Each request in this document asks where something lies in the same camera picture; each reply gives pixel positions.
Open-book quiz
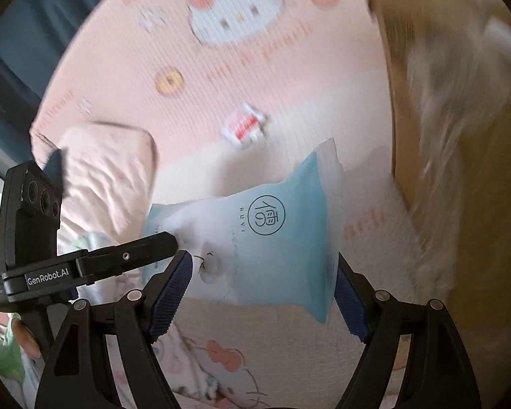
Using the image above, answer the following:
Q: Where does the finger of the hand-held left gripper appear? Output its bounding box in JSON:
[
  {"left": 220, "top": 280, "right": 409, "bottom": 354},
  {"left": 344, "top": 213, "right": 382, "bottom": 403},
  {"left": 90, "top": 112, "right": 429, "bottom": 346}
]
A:
[{"left": 77, "top": 231, "right": 180, "bottom": 286}]

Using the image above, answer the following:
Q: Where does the person's left hand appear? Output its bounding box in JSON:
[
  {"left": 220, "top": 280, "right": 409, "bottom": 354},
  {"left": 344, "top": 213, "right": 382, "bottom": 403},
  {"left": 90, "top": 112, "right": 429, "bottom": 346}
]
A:
[{"left": 14, "top": 319, "right": 42, "bottom": 359}]

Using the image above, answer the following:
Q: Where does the pink printed blanket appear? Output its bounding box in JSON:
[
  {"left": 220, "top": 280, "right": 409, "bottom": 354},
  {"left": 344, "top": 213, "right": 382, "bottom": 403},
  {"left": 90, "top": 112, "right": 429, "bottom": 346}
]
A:
[{"left": 28, "top": 0, "right": 511, "bottom": 409}]

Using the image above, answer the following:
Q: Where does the pink folded cloth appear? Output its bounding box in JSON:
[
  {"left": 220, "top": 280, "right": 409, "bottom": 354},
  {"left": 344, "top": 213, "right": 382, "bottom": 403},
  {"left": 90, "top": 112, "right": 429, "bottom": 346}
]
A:
[{"left": 31, "top": 120, "right": 159, "bottom": 240}]

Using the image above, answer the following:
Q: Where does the dark blue curtain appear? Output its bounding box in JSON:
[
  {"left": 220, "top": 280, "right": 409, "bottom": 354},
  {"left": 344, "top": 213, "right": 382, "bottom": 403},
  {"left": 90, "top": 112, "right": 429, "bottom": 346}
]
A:
[{"left": 0, "top": 0, "right": 126, "bottom": 175}]

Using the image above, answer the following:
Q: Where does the person's left forearm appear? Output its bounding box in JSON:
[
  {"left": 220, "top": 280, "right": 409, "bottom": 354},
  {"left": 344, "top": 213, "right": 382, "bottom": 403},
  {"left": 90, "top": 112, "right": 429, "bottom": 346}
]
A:
[{"left": 0, "top": 310, "right": 27, "bottom": 386}]

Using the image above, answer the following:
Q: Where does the blue tissue packet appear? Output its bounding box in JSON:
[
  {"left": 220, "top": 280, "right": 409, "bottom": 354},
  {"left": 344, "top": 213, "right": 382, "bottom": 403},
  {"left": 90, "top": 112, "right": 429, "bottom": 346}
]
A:
[{"left": 147, "top": 137, "right": 345, "bottom": 325}]

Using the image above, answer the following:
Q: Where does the brown cardboard box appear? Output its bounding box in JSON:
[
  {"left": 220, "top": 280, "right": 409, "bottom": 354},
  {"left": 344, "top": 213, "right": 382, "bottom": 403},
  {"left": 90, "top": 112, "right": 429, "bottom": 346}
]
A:
[{"left": 367, "top": 0, "right": 511, "bottom": 303}]

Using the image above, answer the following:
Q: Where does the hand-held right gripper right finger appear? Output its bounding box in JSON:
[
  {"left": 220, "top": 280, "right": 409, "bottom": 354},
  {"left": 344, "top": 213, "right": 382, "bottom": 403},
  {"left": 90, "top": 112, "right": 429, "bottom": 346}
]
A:
[{"left": 332, "top": 253, "right": 482, "bottom": 409}]

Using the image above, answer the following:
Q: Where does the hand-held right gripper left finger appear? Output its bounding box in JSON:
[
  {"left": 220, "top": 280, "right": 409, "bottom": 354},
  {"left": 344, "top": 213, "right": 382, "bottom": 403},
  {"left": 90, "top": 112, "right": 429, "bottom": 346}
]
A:
[{"left": 34, "top": 251, "right": 194, "bottom": 409}]

